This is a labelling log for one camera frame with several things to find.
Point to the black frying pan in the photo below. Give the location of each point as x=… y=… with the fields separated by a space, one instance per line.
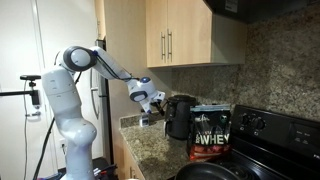
x=203 y=172

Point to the white refrigerator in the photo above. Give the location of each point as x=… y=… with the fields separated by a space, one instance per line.
x=86 y=20

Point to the light wood lower cabinet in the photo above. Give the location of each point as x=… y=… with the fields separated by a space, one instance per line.
x=128 y=163

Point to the black range hood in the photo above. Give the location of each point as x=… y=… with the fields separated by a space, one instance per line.
x=263 y=9

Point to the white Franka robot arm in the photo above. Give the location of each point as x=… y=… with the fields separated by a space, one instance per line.
x=71 y=133

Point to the black electric stove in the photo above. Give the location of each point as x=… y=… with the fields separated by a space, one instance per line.
x=276 y=150

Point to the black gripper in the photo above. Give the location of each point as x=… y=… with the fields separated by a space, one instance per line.
x=156 y=106

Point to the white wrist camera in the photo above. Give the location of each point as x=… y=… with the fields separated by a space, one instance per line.
x=146 y=107

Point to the black stove knob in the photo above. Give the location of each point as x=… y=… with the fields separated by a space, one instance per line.
x=259 y=123
x=246 y=119

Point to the light wood upper cabinet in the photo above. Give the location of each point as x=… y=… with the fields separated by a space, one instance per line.
x=193 y=33

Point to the small clear bottle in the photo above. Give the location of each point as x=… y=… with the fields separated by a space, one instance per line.
x=144 y=120

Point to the light wood cabinet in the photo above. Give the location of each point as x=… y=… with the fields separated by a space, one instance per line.
x=128 y=163
x=193 y=33

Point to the black whey protein bag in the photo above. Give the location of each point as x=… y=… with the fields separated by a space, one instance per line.
x=210 y=136

